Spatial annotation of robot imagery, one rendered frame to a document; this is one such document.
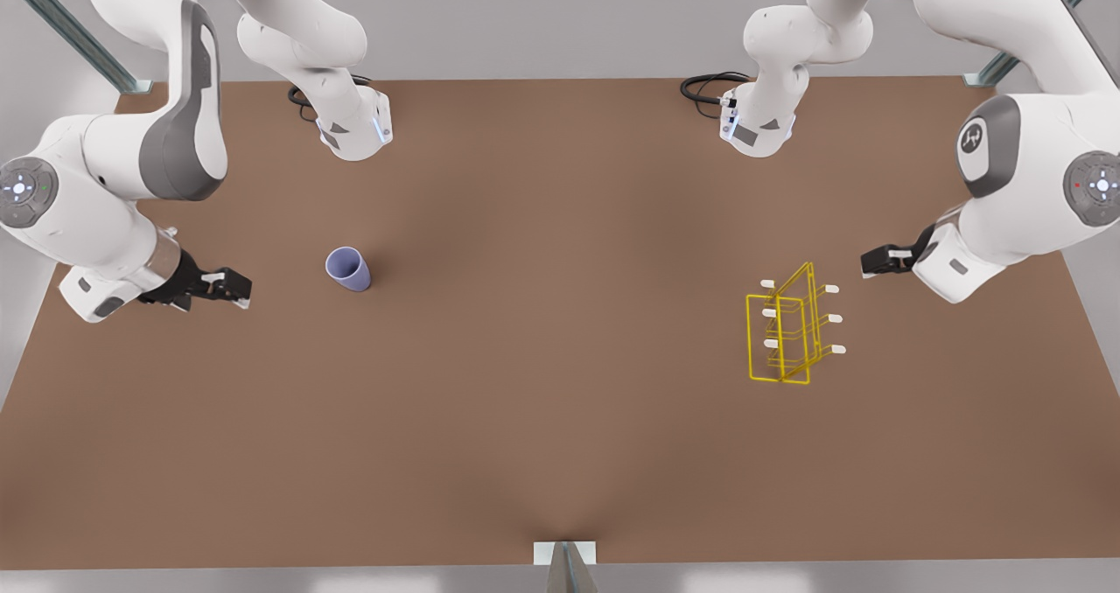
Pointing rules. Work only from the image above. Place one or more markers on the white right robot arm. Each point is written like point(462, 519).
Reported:
point(114, 156)

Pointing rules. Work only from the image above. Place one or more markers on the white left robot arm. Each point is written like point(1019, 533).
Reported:
point(1032, 164)

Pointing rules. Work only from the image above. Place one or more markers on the lavender plastic cup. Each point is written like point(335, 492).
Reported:
point(348, 268)

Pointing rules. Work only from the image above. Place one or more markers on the silver frame post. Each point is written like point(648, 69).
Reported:
point(70, 26)
point(568, 567)
point(1032, 26)

